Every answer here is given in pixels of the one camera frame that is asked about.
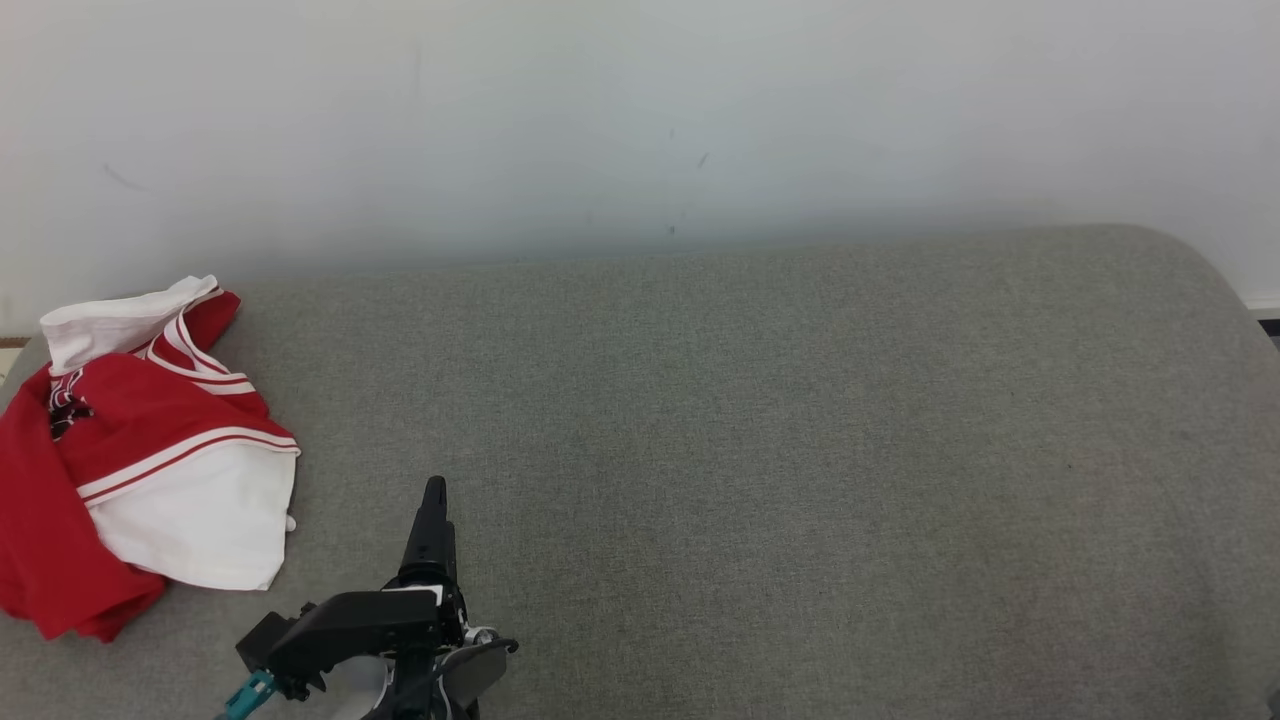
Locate grey fabric sofa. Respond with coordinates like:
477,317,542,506
0,225,1280,720

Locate thin black cable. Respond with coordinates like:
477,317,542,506
398,638,521,720

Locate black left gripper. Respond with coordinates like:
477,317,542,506
380,477,501,661

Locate black cable with teal plug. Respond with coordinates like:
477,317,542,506
213,668,278,720

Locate red and white basketball jersey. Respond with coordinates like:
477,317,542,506
0,275,301,643

